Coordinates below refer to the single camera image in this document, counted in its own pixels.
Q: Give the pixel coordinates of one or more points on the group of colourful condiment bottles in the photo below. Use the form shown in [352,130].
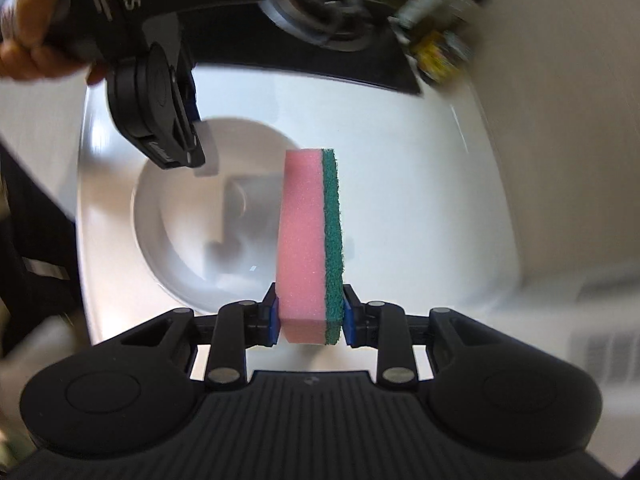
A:
[435,35]

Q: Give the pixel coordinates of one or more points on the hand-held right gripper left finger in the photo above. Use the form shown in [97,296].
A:
[273,317]

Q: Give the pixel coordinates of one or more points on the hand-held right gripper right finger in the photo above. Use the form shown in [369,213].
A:
[348,322]

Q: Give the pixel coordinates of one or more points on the pink and green sponge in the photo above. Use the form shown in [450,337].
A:
[300,240]

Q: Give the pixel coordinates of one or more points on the person's left hand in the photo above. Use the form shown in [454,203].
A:
[35,62]

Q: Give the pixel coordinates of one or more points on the gas stove burner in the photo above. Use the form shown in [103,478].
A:
[325,15]

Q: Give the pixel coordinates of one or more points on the black gas stove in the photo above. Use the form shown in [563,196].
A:
[380,67]

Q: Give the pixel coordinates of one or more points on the white bowl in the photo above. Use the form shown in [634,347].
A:
[200,255]

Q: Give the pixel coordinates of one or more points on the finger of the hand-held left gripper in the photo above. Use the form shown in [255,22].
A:
[186,125]

